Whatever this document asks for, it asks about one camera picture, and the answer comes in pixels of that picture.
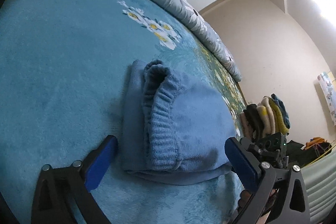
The dark clothes pile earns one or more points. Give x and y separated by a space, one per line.
303 157

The floral wall hanging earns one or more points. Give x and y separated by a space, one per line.
325 87

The person's right hand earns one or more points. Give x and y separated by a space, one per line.
245 195

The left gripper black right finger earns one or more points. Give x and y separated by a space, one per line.
260 178

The pale green ribbed bedside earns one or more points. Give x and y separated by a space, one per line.
319 178

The blue fleece pants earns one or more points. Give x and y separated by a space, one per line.
174 126

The green floral bed blanket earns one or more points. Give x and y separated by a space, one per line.
64 70

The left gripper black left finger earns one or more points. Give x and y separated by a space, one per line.
79 179

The orange cloth on floor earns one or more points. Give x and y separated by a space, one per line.
314 141

